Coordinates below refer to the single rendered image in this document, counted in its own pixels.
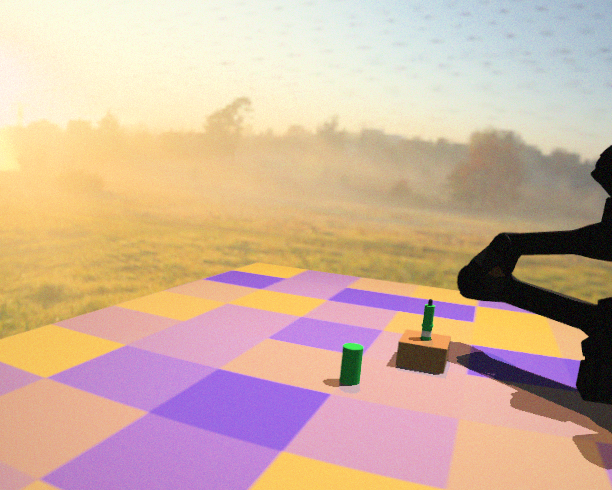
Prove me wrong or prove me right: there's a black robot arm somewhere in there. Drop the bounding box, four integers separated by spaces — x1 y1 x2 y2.
457 145 612 405

